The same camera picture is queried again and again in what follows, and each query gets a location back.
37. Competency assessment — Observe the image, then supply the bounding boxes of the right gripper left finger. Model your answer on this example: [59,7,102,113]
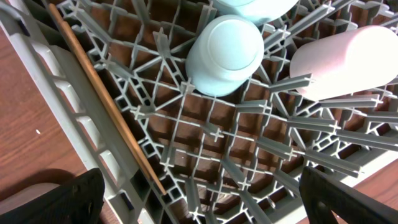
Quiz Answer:
[1,168,105,224]

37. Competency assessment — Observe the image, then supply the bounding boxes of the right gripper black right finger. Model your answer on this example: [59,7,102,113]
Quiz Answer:
[299,167,397,224]

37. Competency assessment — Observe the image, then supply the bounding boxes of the wooden chopstick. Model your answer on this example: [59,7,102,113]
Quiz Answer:
[49,3,167,195]

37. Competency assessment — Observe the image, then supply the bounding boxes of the pale pink cup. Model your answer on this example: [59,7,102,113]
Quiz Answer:
[289,26,397,101]

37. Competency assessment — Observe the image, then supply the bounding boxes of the light blue cup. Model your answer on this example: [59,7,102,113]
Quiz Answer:
[185,15,264,96]

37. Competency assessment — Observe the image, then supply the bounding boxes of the light blue bowl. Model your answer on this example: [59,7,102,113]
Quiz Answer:
[213,0,299,26]

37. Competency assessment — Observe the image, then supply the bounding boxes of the grey dishwasher rack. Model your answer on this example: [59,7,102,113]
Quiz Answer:
[1,0,397,223]

